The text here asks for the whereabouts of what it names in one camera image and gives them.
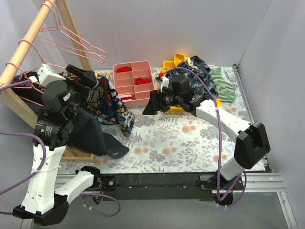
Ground red cloth in organizer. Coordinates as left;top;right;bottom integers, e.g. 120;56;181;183
116;66;132;73
135;78;151;85

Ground black shark print shorts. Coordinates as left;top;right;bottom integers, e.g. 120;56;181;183
165;56;219;99

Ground pink wire hanger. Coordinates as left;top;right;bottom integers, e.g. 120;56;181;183
18;39;66;73
36;0;107;70

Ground dark navy shorts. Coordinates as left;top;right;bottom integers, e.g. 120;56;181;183
10;83;131;160

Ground pink wire hanger on rail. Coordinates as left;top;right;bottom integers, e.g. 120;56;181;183
36;0;107;70

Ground pink hanger holding navy shorts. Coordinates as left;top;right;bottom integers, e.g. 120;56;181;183
6;62;44;106

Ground colourful comic print shorts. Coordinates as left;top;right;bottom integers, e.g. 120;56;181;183
12;73;135;135

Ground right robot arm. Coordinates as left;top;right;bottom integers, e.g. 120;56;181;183
143;75;271;190

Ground yellow plastic tray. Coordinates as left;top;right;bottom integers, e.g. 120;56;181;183
161;61;222;112

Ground pink divided plastic organizer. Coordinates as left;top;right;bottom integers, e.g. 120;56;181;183
113;60;155;108

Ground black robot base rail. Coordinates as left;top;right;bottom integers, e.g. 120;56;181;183
73;171;248;203

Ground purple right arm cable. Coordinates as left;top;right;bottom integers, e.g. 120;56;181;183
162;67;247;208

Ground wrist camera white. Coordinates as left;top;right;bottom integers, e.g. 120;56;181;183
29;63;65;87
155;72;169;92

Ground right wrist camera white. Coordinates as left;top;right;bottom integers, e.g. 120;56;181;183
155;72;169;92

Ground wooden clothes rack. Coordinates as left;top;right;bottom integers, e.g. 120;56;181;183
0;0;112;162

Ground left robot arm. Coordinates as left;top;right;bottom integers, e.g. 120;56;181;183
12;64;102;226

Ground green white striped cloth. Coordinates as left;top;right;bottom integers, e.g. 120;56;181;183
210;66;236;103

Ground yellow cloth behind tray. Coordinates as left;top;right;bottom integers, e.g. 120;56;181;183
173;53;189;67

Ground red white striped sock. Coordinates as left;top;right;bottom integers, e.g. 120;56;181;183
120;94;132;101

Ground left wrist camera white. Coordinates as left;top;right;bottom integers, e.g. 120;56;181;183
29;63;65;87

